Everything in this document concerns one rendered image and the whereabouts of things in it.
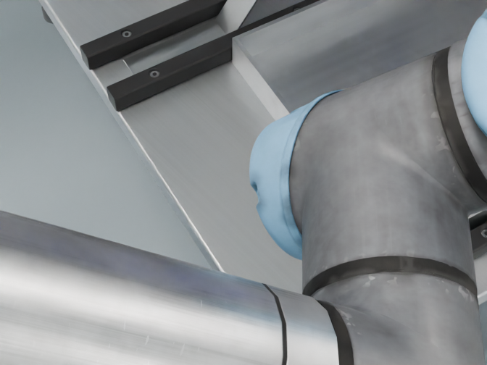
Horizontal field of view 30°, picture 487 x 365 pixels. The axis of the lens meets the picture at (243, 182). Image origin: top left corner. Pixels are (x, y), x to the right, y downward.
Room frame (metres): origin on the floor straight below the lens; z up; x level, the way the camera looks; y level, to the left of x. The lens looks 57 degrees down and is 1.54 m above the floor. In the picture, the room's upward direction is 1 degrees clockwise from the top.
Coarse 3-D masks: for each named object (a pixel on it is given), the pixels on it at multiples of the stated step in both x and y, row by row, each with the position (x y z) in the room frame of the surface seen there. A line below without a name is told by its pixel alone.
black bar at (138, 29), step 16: (192, 0) 0.62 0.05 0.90; (208, 0) 0.62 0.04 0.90; (224, 0) 0.62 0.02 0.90; (160, 16) 0.60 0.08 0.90; (176, 16) 0.60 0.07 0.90; (192, 16) 0.60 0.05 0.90; (208, 16) 0.61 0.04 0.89; (112, 32) 0.58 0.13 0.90; (128, 32) 0.58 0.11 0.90; (144, 32) 0.58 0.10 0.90; (160, 32) 0.59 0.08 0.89; (176, 32) 0.59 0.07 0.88; (80, 48) 0.56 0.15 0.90; (96, 48) 0.56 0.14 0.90; (112, 48) 0.56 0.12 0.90; (128, 48) 0.57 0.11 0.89; (96, 64) 0.55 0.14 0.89
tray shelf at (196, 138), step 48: (48, 0) 0.64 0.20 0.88; (96, 0) 0.64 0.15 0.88; (144, 0) 0.64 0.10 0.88; (288, 0) 0.64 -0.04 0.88; (144, 48) 0.58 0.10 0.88; (192, 96) 0.52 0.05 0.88; (240, 96) 0.52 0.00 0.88; (144, 144) 0.46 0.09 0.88; (192, 144) 0.47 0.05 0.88; (240, 144) 0.47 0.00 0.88; (192, 192) 0.41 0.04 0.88; (240, 192) 0.42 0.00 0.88; (240, 240) 0.37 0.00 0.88; (288, 288) 0.33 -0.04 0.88; (480, 288) 0.33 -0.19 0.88
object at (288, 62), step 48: (336, 0) 0.61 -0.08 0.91; (384, 0) 0.64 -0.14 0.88; (432, 0) 0.64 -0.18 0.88; (480, 0) 0.65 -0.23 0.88; (240, 48) 0.55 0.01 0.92; (288, 48) 0.58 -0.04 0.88; (336, 48) 0.58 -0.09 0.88; (384, 48) 0.58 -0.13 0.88; (432, 48) 0.58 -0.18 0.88; (288, 96) 0.52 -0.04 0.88
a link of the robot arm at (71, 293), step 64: (0, 256) 0.13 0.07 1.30; (64, 256) 0.13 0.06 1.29; (128, 256) 0.14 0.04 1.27; (384, 256) 0.17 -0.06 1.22; (0, 320) 0.11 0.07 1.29; (64, 320) 0.11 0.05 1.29; (128, 320) 0.12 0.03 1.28; (192, 320) 0.12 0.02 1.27; (256, 320) 0.13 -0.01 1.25; (320, 320) 0.14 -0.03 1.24; (384, 320) 0.15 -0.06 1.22; (448, 320) 0.15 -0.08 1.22
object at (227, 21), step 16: (240, 0) 0.61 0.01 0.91; (256, 0) 0.60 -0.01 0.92; (224, 16) 0.61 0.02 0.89; (240, 16) 0.60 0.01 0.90; (192, 32) 0.60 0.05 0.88; (208, 32) 0.60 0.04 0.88; (224, 32) 0.60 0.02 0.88; (160, 48) 0.57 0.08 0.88; (176, 48) 0.58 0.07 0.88; (192, 48) 0.58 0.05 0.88; (128, 64) 0.55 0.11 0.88; (144, 64) 0.55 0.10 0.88
